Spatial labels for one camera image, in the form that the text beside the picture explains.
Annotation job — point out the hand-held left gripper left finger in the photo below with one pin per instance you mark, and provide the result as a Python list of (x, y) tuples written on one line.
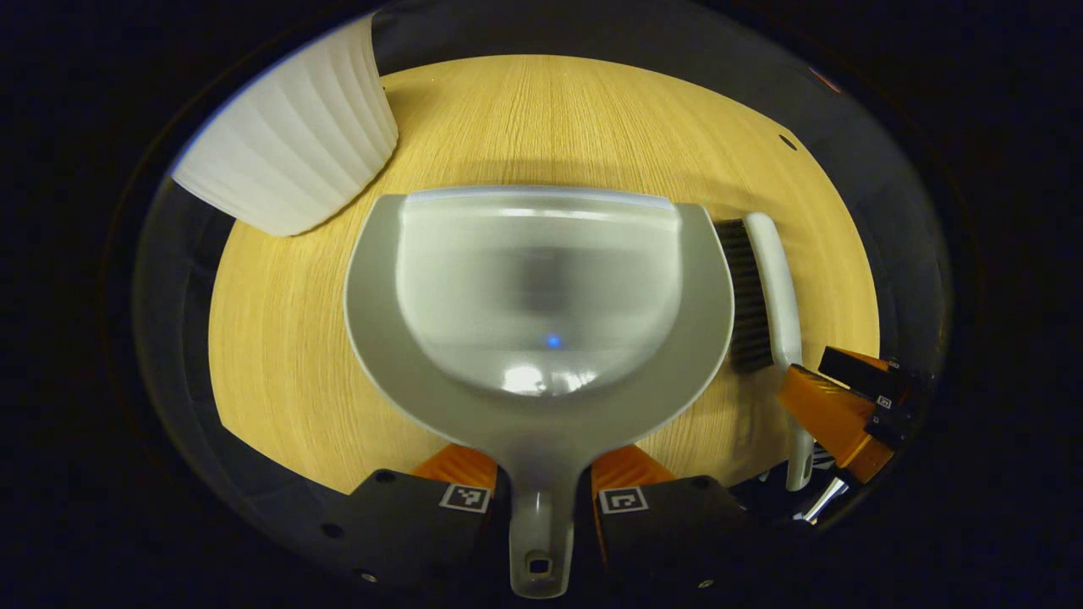
[(406, 529)]

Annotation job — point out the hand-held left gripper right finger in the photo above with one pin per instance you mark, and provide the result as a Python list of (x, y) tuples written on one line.
[(668, 529)]

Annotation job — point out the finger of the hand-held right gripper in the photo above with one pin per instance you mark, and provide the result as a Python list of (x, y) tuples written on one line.
[(863, 372), (833, 419)]

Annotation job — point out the small grey broom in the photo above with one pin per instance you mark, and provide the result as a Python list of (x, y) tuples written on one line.
[(761, 288)]

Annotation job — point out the grey plastic dustpan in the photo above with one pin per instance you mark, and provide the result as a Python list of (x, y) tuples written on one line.
[(541, 279)]

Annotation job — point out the white ribbed garbage bin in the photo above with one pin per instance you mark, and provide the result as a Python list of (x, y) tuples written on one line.
[(296, 135)]

